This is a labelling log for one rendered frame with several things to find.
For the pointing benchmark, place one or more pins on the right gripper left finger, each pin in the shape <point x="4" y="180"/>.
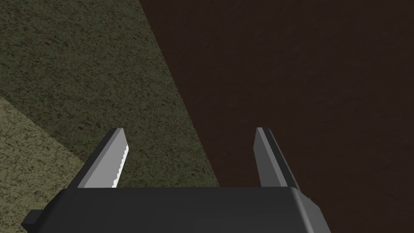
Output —
<point x="106" y="165"/>

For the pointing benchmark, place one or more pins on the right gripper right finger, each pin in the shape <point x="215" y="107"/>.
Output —
<point x="271" y="165"/>

